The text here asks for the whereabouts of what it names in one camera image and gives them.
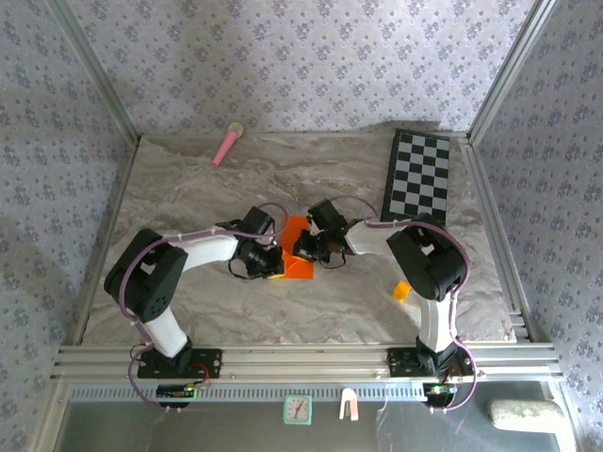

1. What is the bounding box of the aluminium frame post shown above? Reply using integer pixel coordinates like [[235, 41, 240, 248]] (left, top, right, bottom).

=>
[[44, 0, 142, 142], [465, 0, 564, 142]]

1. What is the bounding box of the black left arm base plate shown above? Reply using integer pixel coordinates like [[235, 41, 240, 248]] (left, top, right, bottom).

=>
[[137, 347, 223, 380]]

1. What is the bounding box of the aluminium table side rail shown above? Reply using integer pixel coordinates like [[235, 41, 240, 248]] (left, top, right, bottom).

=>
[[70, 136, 142, 345], [459, 138, 538, 343]]

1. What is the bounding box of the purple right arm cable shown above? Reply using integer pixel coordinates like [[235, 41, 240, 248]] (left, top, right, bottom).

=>
[[329, 195, 478, 415]]

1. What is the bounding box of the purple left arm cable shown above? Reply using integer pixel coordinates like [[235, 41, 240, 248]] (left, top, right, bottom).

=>
[[116, 202, 291, 415]]

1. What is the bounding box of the black and grey chessboard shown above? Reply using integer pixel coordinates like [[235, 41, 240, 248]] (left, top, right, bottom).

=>
[[380, 128, 452, 227]]

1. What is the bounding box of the pink toy microphone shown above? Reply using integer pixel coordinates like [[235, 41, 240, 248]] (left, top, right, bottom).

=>
[[211, 121, 246, 168]]

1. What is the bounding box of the small teal square clock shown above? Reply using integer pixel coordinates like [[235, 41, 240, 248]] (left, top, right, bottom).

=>
[[282, 394, 313, 428]]

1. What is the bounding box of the aluminium frame cross rail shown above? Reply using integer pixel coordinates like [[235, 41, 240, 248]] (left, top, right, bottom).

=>
[[50, 343, 564, 381]]

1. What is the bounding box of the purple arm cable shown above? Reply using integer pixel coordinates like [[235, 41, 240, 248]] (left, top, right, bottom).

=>
[[329, 195, 478, 415], [116, 202, 291, 415]]

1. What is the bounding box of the thin black right gripper cable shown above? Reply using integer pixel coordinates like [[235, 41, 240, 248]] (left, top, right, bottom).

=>
[[318, 251, 350, 271]]

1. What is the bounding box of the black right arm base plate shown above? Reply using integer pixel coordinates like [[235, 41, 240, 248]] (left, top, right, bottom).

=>
[[386, 347, 475, 378]]

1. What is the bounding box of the slotted grey cable duct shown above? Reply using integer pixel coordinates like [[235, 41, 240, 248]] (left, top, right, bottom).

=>
[[68, 379, 428, 404]]

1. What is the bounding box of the thin black left gripper cable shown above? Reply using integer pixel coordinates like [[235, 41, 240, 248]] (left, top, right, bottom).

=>
[[227, 257, 251, 282]]

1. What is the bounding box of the white plastic hook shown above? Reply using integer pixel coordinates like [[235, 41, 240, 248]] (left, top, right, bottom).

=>
[[338, 388, 360, 421]]

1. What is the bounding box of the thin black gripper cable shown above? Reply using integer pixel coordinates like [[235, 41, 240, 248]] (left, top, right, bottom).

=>
[[227, 257, 251, 282], [318, 251, 350, 271]]

